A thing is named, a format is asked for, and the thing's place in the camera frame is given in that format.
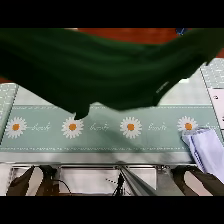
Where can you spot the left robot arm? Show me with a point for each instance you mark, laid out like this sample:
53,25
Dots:
30,181

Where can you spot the light blue garment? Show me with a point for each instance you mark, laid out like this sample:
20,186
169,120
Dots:
208,150

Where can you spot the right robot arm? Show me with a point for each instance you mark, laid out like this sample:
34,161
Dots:
196,182

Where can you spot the dark green T-shirt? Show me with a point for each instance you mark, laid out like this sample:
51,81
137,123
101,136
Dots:
110,71

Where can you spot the silver frame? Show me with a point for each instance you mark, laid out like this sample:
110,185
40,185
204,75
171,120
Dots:
133,181

